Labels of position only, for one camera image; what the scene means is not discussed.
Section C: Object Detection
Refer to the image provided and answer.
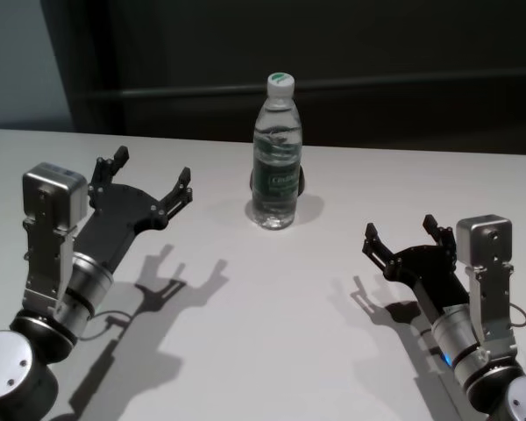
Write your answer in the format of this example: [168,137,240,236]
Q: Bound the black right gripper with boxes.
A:
[361,214,471,316]

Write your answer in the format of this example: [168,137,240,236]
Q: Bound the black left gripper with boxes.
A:
[75,145,194,270]

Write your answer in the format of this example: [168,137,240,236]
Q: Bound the clear water bottle green label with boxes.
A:
[251,71,302,231]

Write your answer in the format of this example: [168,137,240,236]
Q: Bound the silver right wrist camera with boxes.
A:
[455,214,519,352]

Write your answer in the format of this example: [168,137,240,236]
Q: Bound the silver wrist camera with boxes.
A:
[20,161,89,313]
[455,214,519,352]

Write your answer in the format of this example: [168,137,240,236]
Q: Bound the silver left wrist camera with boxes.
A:
[20,161,89,313]

